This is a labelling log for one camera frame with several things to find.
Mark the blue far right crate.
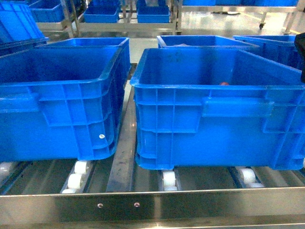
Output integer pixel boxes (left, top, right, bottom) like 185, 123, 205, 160
233, 35, 305, 70

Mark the blue front right crate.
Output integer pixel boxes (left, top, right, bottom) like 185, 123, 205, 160
130, 48, 305, 170

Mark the blue tilted crate left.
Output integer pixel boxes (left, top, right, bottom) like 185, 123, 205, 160
0, 1, 49, 56

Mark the steel roller shelf rack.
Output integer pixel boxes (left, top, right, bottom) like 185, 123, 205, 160
0, 73, 305, 229

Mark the blue distant crate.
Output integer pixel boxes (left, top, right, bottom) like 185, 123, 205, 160
84, 0, 121, 23
136, 0, 170, 23

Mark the blue front left crate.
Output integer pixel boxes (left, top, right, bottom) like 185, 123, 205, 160
0, 47, 125, 162

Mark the blue back right crate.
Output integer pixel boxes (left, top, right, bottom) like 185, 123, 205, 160
157, 35, 260, 52

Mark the blue back left crate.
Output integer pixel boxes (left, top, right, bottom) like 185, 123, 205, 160
35, 37, 132, 94

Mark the blue distant crate right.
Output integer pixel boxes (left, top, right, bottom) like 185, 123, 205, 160
136, 0, 170, 23

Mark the blue distant crate left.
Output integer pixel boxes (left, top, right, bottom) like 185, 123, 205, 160
84, 0, 121, 23

